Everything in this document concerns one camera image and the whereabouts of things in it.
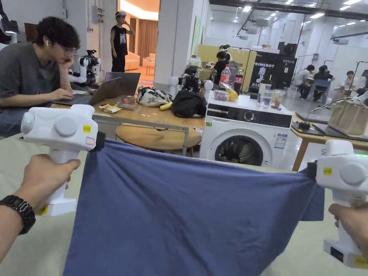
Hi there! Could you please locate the round wooden table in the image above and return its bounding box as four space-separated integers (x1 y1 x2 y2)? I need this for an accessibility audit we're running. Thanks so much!
115 123 202 153

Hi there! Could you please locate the white washing machine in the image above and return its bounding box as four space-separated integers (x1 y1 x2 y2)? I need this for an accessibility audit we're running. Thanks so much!
199 64 300 173

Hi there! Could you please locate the dark blue shirt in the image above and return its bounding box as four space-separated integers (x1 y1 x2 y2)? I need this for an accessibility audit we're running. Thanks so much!
63 139 326 276

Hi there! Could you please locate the person's right hand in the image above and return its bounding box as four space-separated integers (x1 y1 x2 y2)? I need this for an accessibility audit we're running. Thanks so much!
328 201 368 254

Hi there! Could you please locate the person's left hand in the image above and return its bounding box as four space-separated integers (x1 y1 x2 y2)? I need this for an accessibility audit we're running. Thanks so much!
20 153 82 214

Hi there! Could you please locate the person's left forearm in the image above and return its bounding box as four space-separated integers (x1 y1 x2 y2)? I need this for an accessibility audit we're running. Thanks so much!
0 195 37 259

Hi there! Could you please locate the bed with beige sheet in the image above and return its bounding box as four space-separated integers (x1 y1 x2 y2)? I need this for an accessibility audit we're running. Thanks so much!
0 135 368 276

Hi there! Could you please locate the wooden table with woven bag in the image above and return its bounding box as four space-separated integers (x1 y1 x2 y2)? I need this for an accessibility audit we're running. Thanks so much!
290 97 368 172

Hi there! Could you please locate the black display stand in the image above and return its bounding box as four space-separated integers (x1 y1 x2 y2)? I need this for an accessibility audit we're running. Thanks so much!
248 42 298 93

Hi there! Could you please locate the group of people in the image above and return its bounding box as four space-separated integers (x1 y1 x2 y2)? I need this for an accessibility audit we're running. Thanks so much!
294 64 368 102

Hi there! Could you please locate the wooden table with laptop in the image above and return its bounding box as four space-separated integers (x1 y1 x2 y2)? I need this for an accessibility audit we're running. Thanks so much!
51 72 206 157

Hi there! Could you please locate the cream sofa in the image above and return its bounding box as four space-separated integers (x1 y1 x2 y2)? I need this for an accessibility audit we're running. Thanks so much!
126 51 156 69

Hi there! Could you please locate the black and white robot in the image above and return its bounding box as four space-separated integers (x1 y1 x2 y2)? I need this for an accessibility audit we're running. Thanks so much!
169 67 214 99

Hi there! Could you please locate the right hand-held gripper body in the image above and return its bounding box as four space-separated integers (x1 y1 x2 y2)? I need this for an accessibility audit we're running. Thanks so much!
306 140 368 270

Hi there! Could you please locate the white humanoid robot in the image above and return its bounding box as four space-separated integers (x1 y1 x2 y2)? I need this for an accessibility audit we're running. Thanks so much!
68 50 102 87

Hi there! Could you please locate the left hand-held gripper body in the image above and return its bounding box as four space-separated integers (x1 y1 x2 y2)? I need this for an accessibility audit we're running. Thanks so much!
20 104 106 217

